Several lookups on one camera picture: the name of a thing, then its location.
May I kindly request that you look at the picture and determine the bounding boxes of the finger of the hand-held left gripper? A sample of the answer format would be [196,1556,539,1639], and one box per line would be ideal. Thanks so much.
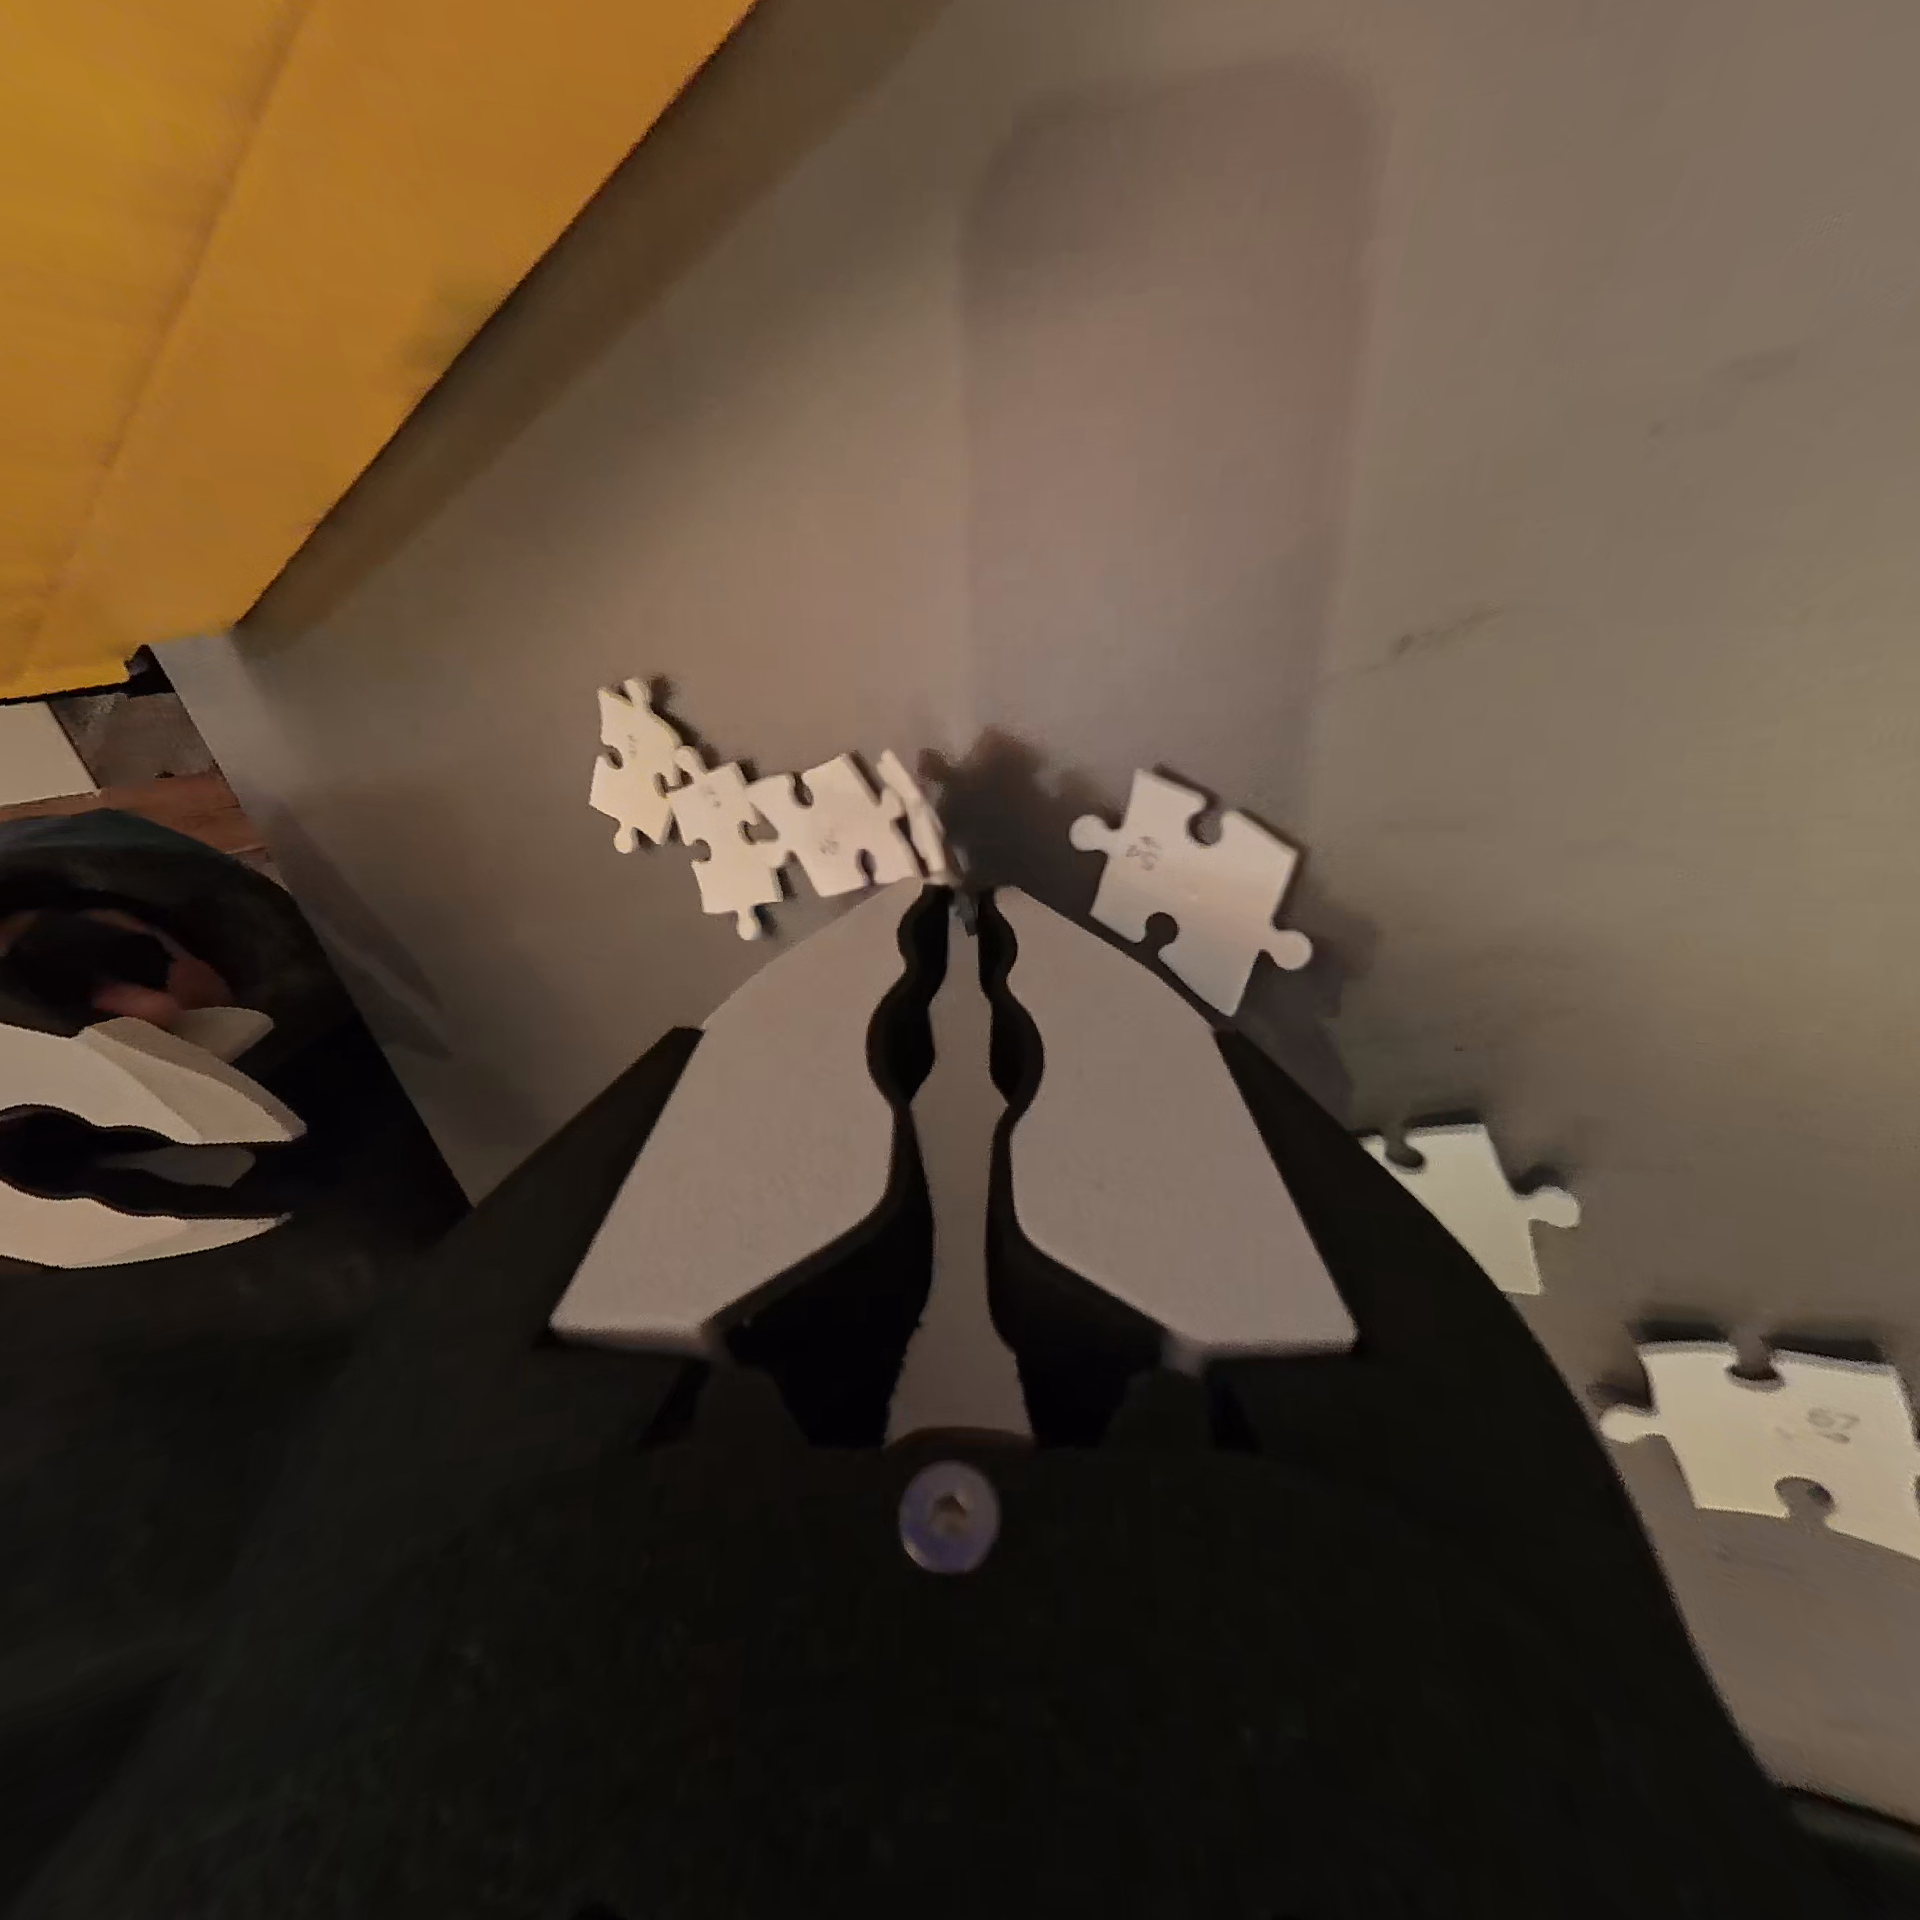
[0,1142,295,1269]
[0,1008,308,1142]

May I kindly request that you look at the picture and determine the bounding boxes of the yellow plastic bin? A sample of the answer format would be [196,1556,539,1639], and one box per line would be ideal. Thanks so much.
[0,0,759,704]

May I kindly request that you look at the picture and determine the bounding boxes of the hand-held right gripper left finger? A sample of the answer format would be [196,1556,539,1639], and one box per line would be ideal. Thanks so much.
[550,886,958,1449]

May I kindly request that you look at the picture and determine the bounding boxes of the person's dark grey garment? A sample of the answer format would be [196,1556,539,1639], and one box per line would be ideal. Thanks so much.
[0,1266,453,1920]

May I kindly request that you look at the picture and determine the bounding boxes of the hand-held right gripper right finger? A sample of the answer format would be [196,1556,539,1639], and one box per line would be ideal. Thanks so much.
[979,885,1361,1449]

